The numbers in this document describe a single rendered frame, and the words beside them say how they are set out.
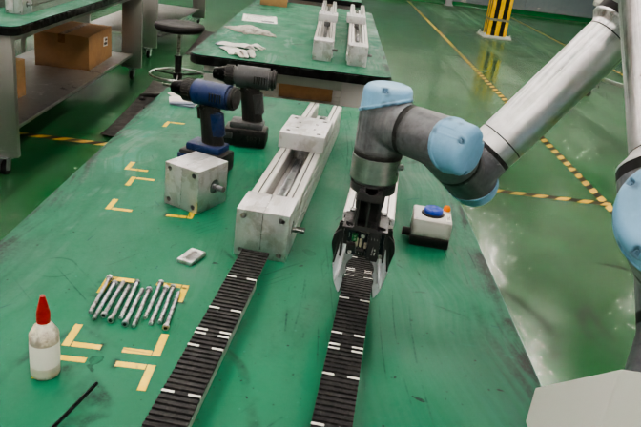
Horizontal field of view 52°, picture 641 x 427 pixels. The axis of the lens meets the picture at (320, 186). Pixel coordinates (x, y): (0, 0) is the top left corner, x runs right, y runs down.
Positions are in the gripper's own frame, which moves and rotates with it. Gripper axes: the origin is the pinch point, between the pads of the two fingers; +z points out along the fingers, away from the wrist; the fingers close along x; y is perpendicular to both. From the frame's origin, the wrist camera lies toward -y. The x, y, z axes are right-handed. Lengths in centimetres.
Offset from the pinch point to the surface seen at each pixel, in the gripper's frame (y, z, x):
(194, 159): -30.3, -6.4, -38.9
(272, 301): 4.7, 3.2, -13.5
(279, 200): -15.9, -6.4, -17.2
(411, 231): -26.5, 0.1, 9.1
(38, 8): -237, 2, -191
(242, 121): -72, -4, -39
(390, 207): -24.0, -5.4, 4.0
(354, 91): -202, 13, -17
